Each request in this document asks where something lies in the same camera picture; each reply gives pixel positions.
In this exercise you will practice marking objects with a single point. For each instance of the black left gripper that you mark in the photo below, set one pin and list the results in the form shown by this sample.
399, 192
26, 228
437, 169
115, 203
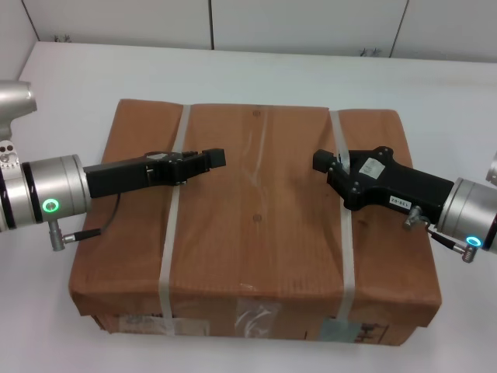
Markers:
116, 176

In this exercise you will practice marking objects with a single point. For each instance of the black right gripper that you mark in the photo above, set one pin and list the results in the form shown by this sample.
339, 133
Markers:
407, 182

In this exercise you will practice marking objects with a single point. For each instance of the brown cardboard box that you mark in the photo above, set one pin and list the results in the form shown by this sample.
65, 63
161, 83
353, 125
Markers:
264, 233

